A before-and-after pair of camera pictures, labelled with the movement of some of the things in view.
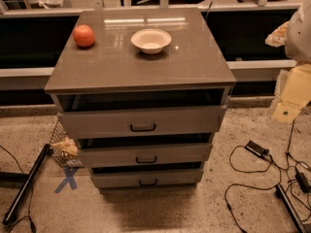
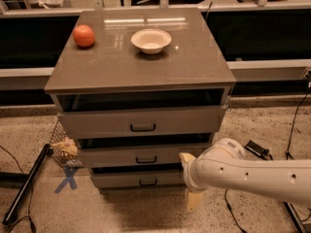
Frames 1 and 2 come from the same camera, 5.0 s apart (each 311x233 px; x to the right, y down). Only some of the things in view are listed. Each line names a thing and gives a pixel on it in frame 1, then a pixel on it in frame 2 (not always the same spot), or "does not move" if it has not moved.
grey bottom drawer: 148,179 does not move
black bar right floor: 293,212 does not move
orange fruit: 84,35 does not move
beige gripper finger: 295,93 to 186,157
